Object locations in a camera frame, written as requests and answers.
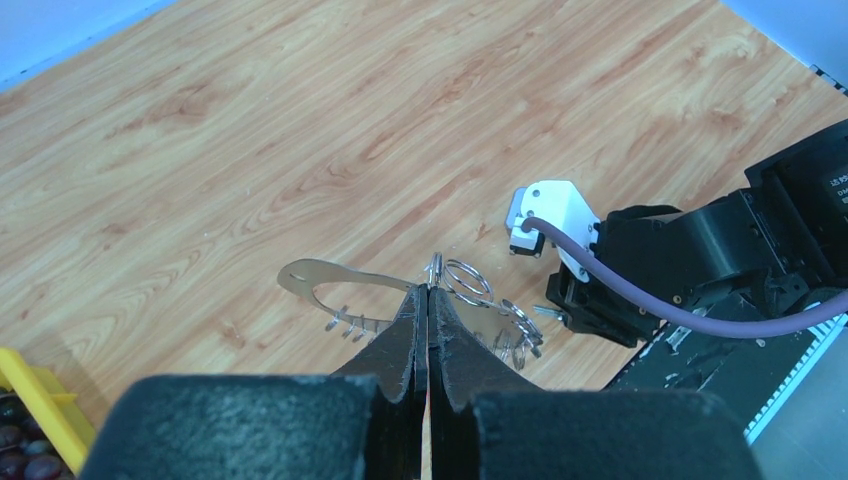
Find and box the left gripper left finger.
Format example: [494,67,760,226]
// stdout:
[332,285,424,403]

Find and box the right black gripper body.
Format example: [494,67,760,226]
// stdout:
[546,203,782,347]

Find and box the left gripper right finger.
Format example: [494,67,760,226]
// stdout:
[428,288,540,411]

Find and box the silver metal keyring holder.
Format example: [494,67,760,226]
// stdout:
[277,252,544,371]

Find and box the blue headed key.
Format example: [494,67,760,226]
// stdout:
[533,305,566,322]

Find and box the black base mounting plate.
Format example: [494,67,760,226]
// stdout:
[606,325,803,430]

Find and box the yellow plastic bin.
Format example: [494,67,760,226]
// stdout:
[1,347,96,475]

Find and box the dark red grape bunch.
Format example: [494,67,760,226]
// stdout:
[1,388,76,480]

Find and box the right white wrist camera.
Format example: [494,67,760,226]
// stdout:
[505,180,600,257]

